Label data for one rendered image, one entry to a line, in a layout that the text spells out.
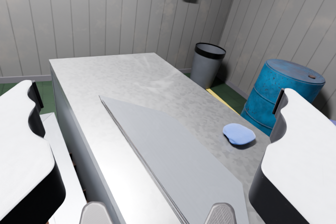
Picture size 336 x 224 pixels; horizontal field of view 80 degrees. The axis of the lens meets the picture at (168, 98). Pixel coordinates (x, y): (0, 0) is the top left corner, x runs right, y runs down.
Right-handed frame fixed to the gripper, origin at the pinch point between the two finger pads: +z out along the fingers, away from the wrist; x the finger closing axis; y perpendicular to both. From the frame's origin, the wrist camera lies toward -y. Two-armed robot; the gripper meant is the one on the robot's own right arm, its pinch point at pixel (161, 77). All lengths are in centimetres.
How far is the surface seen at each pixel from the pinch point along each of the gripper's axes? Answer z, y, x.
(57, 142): 47, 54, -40
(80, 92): 58, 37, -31
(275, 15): 276, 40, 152
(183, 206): 14.4, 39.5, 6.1
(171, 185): 19.4, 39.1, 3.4
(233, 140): 39, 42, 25
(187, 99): 64, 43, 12
